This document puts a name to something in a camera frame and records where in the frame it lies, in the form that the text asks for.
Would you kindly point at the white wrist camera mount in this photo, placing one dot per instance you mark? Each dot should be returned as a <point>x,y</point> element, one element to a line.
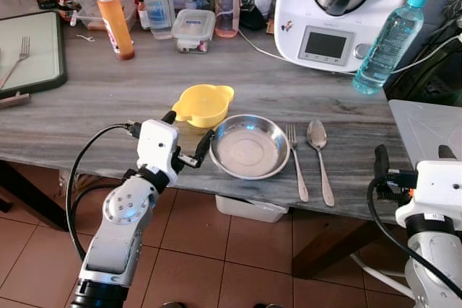
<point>437,185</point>
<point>157,146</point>

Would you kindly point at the stainless steel plate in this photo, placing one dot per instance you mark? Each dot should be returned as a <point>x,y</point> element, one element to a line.
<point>249,147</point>

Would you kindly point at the yellow plastic bowl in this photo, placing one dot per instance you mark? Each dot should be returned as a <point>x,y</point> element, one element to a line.
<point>204,104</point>

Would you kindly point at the black bag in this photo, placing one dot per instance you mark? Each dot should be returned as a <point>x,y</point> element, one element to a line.
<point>433,77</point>

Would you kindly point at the white pipe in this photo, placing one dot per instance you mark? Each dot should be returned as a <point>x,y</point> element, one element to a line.
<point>379,272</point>

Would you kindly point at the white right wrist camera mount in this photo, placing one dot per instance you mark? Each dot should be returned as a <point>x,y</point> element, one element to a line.
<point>437,185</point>

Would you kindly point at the black pouch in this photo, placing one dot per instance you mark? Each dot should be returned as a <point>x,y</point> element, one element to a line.
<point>254,18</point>

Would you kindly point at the white plastic box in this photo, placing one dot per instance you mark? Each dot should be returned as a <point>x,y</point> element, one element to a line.
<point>249,209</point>

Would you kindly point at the clear plastic bottle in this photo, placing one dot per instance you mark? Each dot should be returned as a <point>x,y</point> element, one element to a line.
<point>157,5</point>

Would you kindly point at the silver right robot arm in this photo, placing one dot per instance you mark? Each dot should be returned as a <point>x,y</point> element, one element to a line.
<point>437,250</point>

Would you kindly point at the steel spoon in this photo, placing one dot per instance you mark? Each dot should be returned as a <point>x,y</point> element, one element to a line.
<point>317,135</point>

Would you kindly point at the pale green dark-rimmed tray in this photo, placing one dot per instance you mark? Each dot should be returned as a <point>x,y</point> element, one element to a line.
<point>40,55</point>

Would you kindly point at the grey patterned board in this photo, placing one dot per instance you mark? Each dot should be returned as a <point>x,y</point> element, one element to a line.
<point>429,128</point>

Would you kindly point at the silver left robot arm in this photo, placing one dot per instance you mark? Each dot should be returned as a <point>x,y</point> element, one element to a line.
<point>123,210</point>

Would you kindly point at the small clear food container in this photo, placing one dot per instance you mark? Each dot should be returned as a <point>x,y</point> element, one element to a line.
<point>193,27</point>

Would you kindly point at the white kitchen cooking machine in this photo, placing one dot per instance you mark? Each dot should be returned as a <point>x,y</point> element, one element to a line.
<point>299,5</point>

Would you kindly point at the clear water bottle teal cap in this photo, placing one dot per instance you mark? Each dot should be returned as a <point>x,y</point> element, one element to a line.
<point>386,48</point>

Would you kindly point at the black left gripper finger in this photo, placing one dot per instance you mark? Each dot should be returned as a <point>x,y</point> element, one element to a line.
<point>170,117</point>
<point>203,147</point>

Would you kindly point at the orange sauce squeeze bottle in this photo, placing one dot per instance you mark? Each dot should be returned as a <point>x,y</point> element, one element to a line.
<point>117,28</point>

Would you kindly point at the long steel fork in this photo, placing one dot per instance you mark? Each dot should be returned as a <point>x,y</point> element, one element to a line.
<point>297,167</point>

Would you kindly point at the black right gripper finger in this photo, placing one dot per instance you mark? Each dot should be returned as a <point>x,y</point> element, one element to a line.
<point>446,153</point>
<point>381,160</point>

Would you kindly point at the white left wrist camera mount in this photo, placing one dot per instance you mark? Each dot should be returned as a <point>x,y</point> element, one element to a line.
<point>157,146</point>

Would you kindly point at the small steel fork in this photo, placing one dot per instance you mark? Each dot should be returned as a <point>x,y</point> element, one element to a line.
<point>22,52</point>

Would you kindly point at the pink transparent drinking bottle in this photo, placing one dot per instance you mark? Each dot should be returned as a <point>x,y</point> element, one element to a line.
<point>227,5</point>

